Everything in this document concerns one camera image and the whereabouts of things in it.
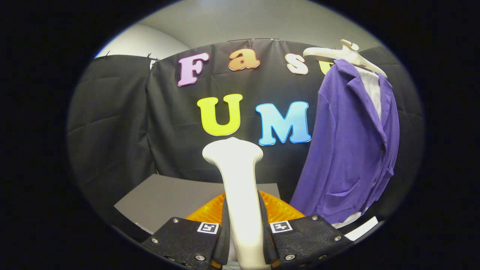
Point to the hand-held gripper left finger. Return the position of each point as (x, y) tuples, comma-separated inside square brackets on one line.
[(225, 232)]

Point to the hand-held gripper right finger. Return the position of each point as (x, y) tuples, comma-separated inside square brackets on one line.
[(264, 232)]

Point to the white garment steamer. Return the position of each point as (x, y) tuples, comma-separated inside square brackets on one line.
[(240, 180)]

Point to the purple jacket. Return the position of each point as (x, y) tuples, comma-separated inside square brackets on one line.
[(348, 150)]

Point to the white shirt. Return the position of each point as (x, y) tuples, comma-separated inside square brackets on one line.
[(371, 90)]

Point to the white clothes hanger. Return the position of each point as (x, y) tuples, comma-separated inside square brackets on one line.
[(337, 52)]

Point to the grey cabinet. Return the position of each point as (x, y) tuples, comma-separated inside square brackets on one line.
[(168, 195)]

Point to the white paper sheet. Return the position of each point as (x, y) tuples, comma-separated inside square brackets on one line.
[(362, 228)]

